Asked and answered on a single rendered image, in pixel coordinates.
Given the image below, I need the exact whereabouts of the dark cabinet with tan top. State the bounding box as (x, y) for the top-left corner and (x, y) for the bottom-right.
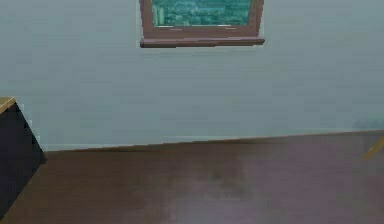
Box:
(0, 96), (48, 219)

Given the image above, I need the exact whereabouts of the tan wooden furniture leg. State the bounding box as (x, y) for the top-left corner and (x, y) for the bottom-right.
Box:
(363, 135), (384, 161)

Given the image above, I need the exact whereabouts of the brown framed window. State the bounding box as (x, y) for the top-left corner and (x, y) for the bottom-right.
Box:
(138, 0), (266, 49)

